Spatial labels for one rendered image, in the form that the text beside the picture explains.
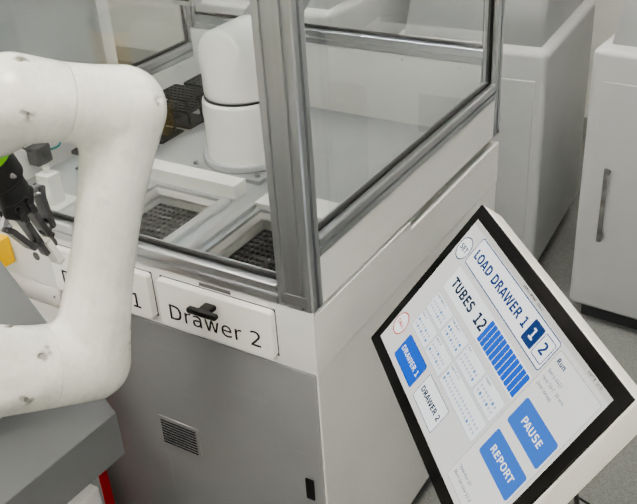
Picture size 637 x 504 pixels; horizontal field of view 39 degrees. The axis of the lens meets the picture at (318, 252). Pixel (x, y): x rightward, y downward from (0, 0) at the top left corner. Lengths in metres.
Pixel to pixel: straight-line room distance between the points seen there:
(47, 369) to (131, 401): 0.89
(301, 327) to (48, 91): 0.74
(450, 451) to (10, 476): 0.72
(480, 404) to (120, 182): 0.60
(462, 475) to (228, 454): 0.93
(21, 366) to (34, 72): 0.42
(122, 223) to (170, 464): 1.07
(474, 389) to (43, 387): 0.63
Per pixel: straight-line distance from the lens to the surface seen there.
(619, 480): 2.77
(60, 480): 1.64
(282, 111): 1.52
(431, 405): 1.39
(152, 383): 2.14
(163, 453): 2.28
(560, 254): 3.75
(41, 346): 1.38
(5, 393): 1.34
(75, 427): 1.64
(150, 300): 1.94
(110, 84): 1.27
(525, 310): 1.32
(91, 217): 1.34
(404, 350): 1.50
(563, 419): 1.19
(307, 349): 1.75
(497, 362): 1.31
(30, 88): 1.21
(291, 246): 1.64
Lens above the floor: 1.90
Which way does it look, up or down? 31 degrees down
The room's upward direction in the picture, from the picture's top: 4 degrees counter-clockwise
